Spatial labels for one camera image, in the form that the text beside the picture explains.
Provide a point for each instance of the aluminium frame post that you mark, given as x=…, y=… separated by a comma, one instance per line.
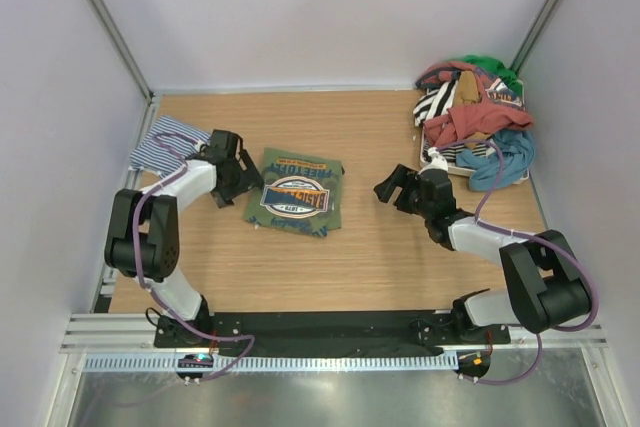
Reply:
x=541, y=20
x=107, y=22

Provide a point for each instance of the red patterned garment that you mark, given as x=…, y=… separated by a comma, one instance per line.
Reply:
x=497, y=107

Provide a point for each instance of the teal blue garment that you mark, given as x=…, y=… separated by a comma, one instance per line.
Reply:
x=514, y=154

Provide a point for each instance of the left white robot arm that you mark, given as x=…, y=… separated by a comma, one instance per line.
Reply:
x=143, y=241

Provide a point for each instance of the olive green tank top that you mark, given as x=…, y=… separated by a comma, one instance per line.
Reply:
x=301, y=194

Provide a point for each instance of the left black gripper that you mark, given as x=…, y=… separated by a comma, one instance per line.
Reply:
x=249, y=178

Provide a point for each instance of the white plastic tray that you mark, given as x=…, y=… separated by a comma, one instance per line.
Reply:
x=425, y=145

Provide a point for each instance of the black white striped garment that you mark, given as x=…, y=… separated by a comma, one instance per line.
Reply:
x=436, y=102

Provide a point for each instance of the left aluminium frame post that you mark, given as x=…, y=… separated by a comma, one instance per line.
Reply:
x=107, y=22

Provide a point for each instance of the bright green garment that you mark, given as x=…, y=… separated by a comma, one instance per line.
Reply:
x=492, y=65

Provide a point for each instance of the right aluminium frame post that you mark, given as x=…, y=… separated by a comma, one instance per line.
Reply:
x=541, y=20

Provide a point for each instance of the blue white striped tank top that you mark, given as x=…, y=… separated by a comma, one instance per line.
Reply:
x=166, y=146

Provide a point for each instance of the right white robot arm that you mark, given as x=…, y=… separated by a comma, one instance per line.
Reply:
x=546, y=288

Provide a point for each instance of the slotted cable duct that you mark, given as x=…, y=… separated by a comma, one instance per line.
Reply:
x=168, y=362

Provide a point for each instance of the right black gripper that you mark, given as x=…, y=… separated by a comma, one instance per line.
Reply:
x=400, y=177

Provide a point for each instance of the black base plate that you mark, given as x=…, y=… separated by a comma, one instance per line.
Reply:
x=355, y=334

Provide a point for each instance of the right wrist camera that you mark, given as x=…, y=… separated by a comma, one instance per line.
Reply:
x=436, y=161

